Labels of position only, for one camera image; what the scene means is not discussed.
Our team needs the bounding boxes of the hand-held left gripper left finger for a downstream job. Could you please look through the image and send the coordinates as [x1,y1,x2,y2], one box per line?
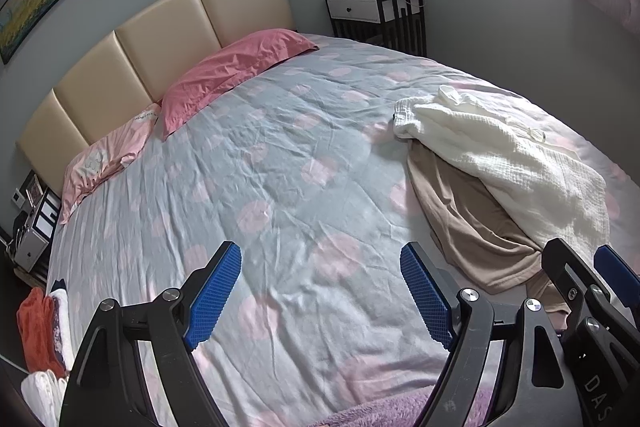
[59,241,242,427]

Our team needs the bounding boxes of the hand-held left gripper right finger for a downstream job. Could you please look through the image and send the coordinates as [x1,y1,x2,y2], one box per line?
[400,242,583,427]

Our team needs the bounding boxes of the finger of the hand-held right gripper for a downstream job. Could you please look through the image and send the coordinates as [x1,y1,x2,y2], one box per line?
[595,245,640,323]
[542,238,601,308]

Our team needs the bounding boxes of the white knit sweater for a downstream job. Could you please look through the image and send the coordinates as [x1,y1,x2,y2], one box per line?
[392,84,611,253]

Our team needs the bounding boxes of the beige garment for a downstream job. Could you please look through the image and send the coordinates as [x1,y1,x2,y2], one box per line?
[407,142,571,315]

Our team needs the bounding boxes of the purple fleece robe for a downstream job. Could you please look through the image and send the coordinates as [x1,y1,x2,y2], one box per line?
[310,387,496,427]

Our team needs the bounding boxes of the bed with pink-dotted grey quilt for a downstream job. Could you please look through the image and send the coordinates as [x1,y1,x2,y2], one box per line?
[45,32,640,427]

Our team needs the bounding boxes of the folded white and dark garment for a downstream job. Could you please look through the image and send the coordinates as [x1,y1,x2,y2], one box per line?
[47,279,76,368]

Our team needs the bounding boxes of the light pink pillow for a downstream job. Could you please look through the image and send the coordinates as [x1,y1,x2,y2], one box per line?
[59,103,163,225]

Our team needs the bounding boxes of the orange fleece garment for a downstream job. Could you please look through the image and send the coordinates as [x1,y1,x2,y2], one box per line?
[17,287,66,375]

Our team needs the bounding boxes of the white fluffy garment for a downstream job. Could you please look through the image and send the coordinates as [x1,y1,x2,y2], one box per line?
[20,369,68,427]

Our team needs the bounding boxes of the dark pink pillow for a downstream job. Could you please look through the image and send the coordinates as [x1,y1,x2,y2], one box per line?
[160,29,321,140]

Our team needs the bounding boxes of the beige padded headboard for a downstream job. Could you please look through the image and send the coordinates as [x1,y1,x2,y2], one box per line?
[15,0,298,208]

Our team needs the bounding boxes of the white nightstand with black frame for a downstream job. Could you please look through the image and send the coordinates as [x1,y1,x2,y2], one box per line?
[326,0,428,58]
[7,172,63,280]

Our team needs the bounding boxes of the photo frame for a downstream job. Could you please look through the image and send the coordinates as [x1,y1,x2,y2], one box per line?
[25,174,47,202]

